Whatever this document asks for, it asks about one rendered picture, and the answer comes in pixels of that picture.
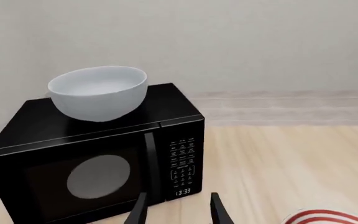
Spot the black microwave oven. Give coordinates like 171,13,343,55
0,82,204,224

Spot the white plate with red rings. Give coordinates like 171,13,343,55
280,208,358,224

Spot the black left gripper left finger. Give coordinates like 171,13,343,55
125,192,149,224

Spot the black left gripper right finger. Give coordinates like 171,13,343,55
210,192,236,224

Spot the white bowl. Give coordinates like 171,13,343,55
47,65,149,123

